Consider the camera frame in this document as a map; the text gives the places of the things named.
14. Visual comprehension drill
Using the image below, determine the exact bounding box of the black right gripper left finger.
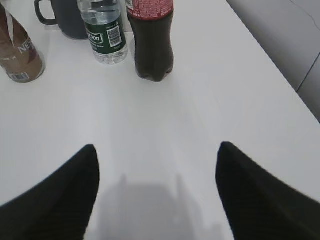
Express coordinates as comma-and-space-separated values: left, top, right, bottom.
0, 144, 100, 240

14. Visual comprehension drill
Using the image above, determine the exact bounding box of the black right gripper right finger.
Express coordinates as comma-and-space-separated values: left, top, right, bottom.
215, 141, 320, 240

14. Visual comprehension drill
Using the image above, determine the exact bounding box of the brown coffee drink bottle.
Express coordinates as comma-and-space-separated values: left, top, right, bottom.
0, 5, 45, 83

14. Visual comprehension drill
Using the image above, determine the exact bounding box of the dark grey ceramic mug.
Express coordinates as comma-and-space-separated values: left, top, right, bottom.
34, 0, 88, 40

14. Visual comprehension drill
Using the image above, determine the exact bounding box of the green label water bottle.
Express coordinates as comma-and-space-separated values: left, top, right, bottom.
77, 0, 128, 65

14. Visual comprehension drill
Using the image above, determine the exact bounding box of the dark cola bottle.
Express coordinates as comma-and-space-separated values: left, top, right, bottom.
125, 0, 174, 83

